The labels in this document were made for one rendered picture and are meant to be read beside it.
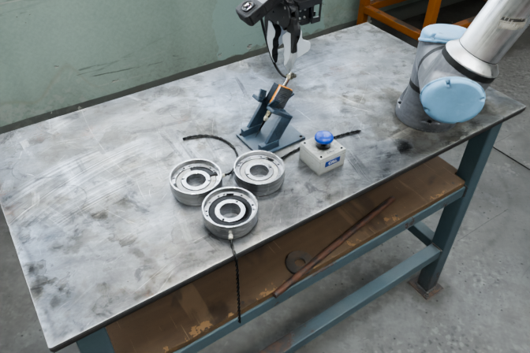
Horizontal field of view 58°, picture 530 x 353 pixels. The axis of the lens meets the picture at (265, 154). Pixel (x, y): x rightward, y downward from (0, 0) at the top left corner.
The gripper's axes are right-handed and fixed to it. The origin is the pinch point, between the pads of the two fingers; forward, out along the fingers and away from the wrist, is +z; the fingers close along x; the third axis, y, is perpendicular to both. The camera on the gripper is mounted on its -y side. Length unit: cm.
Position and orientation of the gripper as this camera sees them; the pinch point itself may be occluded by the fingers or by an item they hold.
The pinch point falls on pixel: (279, 61)
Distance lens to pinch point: 102.0
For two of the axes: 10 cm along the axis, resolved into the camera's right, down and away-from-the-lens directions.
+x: -5.8, -5.3, 6.2
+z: -0.2, 7.7, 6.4
